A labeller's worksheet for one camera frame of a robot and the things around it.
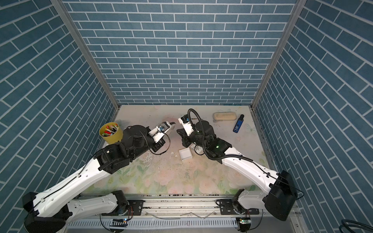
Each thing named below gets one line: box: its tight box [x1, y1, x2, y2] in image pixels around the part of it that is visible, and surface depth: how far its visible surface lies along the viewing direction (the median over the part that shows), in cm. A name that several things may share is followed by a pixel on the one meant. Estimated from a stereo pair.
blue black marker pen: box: [232, 114, 245, 134], surface depth 108 cm
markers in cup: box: [101, 123, 119, 137], surface depth 93 cm
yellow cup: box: [99, 122, 123, 145], surface depth 91 cm
